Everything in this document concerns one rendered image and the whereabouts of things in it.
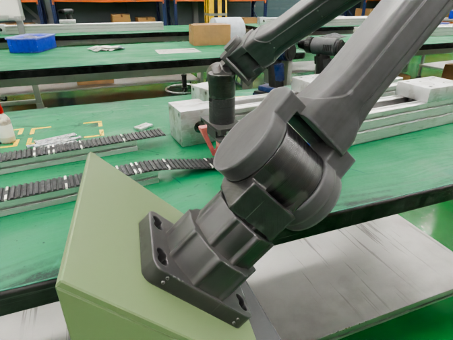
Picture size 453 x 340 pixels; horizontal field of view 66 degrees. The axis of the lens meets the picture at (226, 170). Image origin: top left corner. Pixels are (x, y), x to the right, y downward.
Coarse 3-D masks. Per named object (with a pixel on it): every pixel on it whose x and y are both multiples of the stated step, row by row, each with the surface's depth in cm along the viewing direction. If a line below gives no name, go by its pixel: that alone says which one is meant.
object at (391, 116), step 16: (384, 96) 104; (400, 96) 104; (384, 112) 92; (400, 112) 97; (416, 112) 98; (432, 112) 101; (448, 112) 105; (368, 128) 92; (384, 128) 95; (400, 128) 98; (416, 128) 101; (352, 144) 92
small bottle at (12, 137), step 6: (0, 108) 90; (0, 114) 90; (0, 120) 90; (6, 120) 91; (0, 126) 91; (6, 126) 91; (0, 132) 91; (6, 132) 92; (12, 132) 93; (0, 138) 92; (6, 138) 92; (12, 138) 93
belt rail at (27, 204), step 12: (144, 180) 72; (156, 180) 73; (60, 192) 65; (72, 192) 66; (0, 204) 62; (12, 204) 62; (24, 204) 64; (36, 204) 64; (48, 204) 65; (0, 216) 62
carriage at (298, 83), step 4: (296, 76) 111; (300, 76) 111; (304, 76) 111; (308, 76) 111; (312, 76) 111; (316, 76) 111; (292, 80) 110; (296, 80) 108; (300, 80) 107; (304, 80) 105; (308, 80) 105; (312, 80) 105; (292, 84) 111; (296, 84) 109; (300, 84) 107; (304, 84) 105; (308, 84) 104; (292, 88) 111; (296, 88) 109; (300, 88) 108
